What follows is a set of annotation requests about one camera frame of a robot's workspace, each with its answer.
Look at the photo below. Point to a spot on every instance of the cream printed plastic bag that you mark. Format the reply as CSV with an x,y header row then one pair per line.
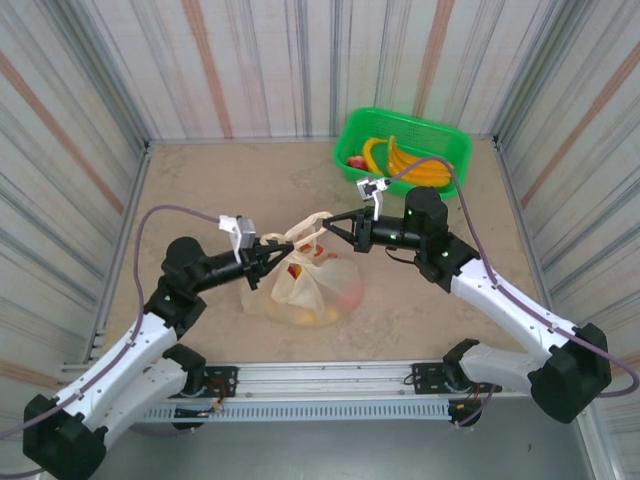
x,y
325,280

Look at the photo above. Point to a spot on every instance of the pink red fake peach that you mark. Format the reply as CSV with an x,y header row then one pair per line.
x,y
352,299

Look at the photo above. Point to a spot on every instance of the yellow fake lemon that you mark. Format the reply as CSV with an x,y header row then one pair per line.
x,y
306,318

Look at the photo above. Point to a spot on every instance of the yellow fake mango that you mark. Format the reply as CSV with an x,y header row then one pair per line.
x,y
331,314

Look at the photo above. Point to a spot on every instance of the green plastic basket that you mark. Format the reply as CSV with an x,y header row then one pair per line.
x,y
425,127

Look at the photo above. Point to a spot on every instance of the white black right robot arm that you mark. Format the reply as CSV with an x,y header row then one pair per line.
x,y
500,300

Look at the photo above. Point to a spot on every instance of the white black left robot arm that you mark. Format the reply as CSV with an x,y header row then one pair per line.
x,y
115,360

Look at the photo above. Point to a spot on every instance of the red fake apple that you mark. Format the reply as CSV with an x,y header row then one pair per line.
x,y
356,162

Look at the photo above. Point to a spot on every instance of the yellow fake banana bunch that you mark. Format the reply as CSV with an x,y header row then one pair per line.
x,y
420,170

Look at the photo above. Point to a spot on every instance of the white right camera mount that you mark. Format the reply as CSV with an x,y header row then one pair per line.
x,y
378,207

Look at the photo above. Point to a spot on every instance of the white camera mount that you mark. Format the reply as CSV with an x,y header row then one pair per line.
x,y
378,207
230,225

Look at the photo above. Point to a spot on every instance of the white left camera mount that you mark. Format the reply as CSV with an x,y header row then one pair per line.
x,y
230,225

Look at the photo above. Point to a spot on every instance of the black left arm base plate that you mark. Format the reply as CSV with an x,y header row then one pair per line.
x,y
225,375

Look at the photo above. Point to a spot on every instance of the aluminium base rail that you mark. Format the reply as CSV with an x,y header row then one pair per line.
x,y
325,375

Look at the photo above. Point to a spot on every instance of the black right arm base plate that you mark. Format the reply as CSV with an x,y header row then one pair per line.
x,y
425,375

